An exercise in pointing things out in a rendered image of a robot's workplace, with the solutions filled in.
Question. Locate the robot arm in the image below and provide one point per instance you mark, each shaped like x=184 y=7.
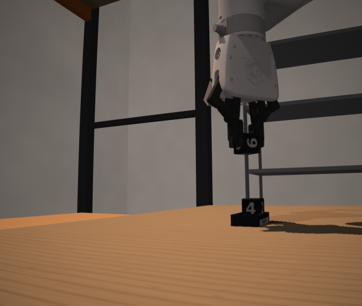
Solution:
x=253 y=15

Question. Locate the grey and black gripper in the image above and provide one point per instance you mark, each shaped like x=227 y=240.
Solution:
x=248 y=73

